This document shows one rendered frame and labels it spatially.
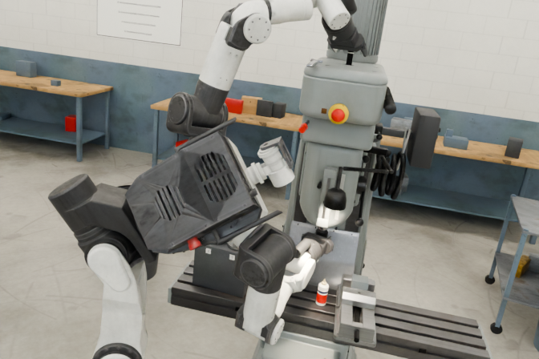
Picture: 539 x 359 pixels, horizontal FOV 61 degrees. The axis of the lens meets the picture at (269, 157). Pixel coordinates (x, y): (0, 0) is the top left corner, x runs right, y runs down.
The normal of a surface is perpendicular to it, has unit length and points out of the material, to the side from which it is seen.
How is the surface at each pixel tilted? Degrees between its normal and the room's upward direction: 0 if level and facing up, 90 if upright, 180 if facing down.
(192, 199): 75
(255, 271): 97
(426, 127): 90
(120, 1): 90
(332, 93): 90
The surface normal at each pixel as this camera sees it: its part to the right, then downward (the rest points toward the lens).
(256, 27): 0.43, 0.44
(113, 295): 0.12, 0.30
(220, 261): -0.31, 0.24
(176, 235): -0.33, -0.04
